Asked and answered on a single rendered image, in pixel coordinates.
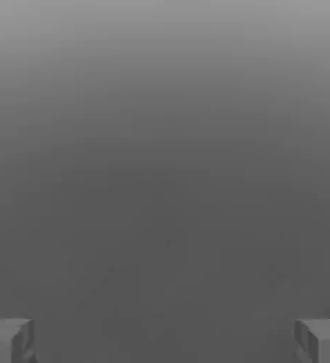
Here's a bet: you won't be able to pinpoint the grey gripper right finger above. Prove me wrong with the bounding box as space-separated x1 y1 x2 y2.
292 318 330 363

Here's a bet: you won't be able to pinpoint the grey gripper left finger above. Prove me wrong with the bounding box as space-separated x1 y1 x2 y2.
0 318 38 363

